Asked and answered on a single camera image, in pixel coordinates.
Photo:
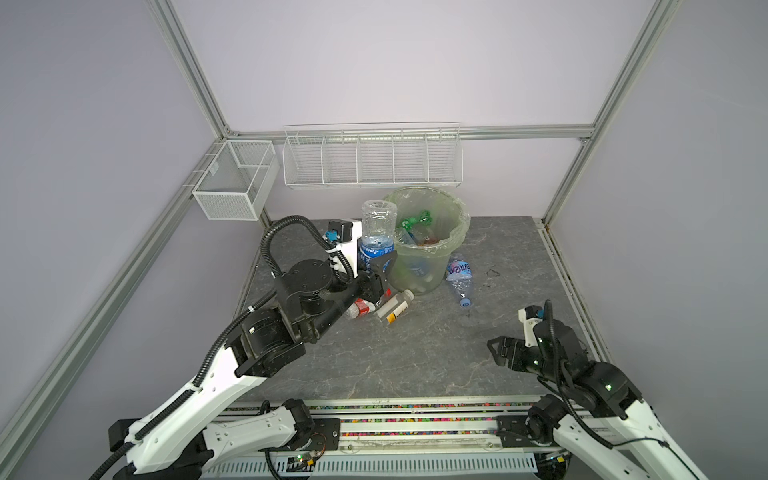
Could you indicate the small white mesh basket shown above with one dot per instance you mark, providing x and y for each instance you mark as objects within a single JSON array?
[{"x": 238, "y": 180}]

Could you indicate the clear bottle blue pink label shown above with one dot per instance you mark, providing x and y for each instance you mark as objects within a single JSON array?
[{"x": 460, "y": 278}]

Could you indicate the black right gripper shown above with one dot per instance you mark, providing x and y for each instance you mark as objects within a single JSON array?
[{"x": 513, "y": 360}]

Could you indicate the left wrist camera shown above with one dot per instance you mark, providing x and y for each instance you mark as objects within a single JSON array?
[{"x": 345, "y": 235}]

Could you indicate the green lined mesh waste bin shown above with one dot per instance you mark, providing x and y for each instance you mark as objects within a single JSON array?
[{"x": 424, "y": 252}]

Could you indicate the red label clear bottle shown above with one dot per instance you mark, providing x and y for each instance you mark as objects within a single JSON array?
[{"x": 359, "y": 308}]

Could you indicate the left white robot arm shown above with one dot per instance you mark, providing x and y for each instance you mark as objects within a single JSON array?
[{"x": 182, "y": 439}]

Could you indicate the white yellow label bottle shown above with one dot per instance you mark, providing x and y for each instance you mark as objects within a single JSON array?
[{"x": 395, "y": 306}]

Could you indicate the large clear bottle blue label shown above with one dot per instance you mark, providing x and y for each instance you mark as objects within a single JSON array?
[{"x": 379, "y": 220}]

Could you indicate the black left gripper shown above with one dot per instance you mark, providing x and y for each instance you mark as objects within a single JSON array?
[{"x": 375, "y": 283}]

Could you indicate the long white wire shelf basket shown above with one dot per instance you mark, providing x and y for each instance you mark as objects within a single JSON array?
[{"x": 373, "y": 155}]

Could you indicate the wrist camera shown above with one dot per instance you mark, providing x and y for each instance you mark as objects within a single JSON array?
[
  {"x": 529, "y": 317},
  {"x": 345, "y": 235}
]

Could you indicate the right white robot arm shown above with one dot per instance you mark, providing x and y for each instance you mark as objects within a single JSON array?
[{"x": 600, "y": 402}]

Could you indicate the green crushed plastic bottle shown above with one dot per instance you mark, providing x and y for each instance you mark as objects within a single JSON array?
[{"x": 423, "y": 218}]

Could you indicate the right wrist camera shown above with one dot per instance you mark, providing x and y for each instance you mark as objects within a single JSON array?
[{"x": 529, "y": 317}]

